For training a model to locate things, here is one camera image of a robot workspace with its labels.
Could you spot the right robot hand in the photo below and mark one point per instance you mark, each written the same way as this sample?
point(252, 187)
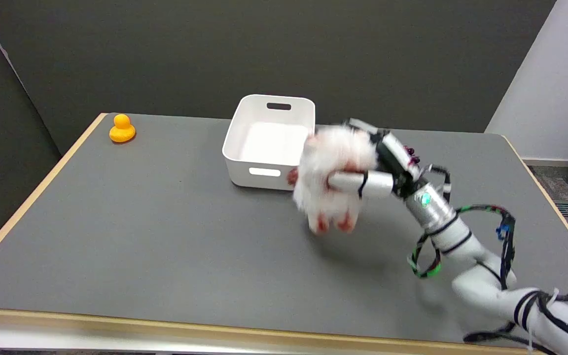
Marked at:
point(391, 163)

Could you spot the white fluffy plush toy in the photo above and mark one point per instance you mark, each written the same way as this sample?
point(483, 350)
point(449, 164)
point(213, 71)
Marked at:
point(332, 170)

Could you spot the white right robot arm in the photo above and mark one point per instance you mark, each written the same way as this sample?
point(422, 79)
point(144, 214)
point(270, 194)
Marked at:
point(466, 246)

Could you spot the white plastic container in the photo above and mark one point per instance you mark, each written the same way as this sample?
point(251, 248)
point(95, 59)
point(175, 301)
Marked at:
point(267, 143)

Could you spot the yellow rubber duck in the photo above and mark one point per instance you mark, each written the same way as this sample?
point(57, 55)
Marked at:
point(122, 129)

